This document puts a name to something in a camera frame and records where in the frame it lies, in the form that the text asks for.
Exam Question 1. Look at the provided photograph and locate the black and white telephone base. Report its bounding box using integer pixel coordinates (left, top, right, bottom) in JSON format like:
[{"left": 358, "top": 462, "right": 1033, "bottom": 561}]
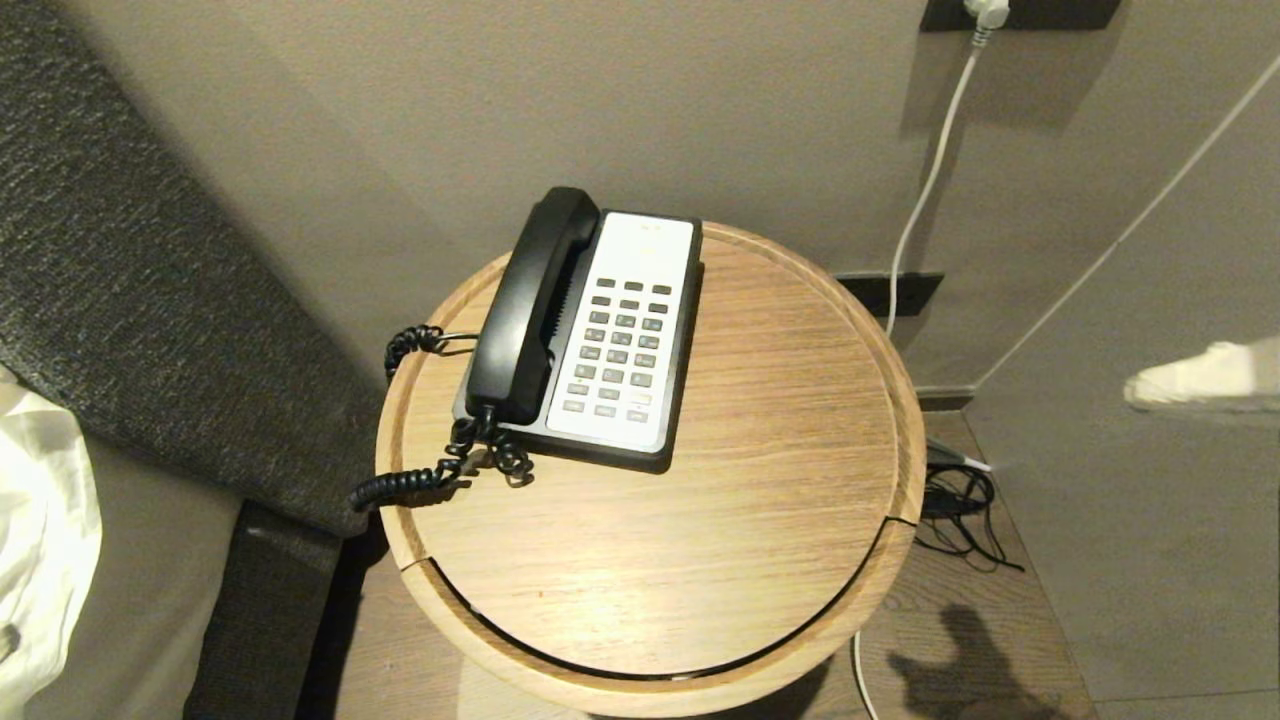
[{"left": 452, "top": 208, "right": 704, "bottom": 475}]

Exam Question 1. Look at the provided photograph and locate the black telephone handset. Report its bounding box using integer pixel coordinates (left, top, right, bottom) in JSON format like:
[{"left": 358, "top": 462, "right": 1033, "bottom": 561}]
[{"left": 465, "top": 186, "right": 601, "bottom": 426}]

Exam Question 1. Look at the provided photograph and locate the grey silver-tipped rod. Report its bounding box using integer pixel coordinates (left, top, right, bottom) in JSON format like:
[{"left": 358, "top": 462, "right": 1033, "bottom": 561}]
[{"left": 925, "top": 440, "right": 993, "bottom": 473}]

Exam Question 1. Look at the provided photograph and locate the round wooden side table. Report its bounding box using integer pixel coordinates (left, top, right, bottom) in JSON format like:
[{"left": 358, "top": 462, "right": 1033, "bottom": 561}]
[{"left": 375, "top": 222, "right": 926, "bottom": 717}]

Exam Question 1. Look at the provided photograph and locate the dark grey fabric headboard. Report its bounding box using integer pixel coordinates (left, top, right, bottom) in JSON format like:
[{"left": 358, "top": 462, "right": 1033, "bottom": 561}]
[{"left": 0, "top": 0, "right": 386, "bottom": 541}]

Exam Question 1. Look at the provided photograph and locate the white bed sheet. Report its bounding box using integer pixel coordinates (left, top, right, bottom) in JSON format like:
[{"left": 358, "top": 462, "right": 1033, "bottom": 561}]
[{"left": 0, "top": 365, "right": 104, "bottom": 720}]

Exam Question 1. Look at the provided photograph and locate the black power adapter with cables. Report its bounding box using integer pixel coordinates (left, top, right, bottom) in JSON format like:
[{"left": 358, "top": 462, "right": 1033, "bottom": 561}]
[{"left": 912, "top": 465, "right": 1026, "bottom": 576}]

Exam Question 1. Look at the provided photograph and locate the small black wall socket plate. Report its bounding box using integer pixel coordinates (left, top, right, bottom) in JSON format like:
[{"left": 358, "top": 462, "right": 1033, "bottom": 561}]
[{"left": 835, "top": 272, "right": 944, "bottom": 319}]

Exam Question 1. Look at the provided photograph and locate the white power cable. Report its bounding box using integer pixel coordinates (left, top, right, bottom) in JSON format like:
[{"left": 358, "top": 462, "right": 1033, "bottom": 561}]
[{"left": 850, "top": 30, "right": 986, "bottom": 720}]

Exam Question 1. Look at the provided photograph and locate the large black wall socket plate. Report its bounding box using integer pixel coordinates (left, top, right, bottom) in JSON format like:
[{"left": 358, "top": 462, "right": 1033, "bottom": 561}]
[{"left": 920, "top": 0, "right": 1121, "bottom": 31}]

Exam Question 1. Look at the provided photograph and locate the white wall plug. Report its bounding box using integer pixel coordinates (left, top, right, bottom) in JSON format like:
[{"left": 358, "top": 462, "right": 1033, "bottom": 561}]
[{"left": 962, "top": 0, "right": 1011, "bottom": 49}]

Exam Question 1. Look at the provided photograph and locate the black coiled phone cord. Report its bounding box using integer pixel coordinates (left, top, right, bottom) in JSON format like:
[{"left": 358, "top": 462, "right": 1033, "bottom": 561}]
[{"left": 348, "top": 325, "right": 536, "bottom": 513}]

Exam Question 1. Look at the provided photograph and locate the dark grey bed frame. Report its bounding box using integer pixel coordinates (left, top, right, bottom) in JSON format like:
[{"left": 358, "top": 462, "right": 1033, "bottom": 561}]
[{"left": 185, "top": 500, "right": 346, "bottom": 720}]

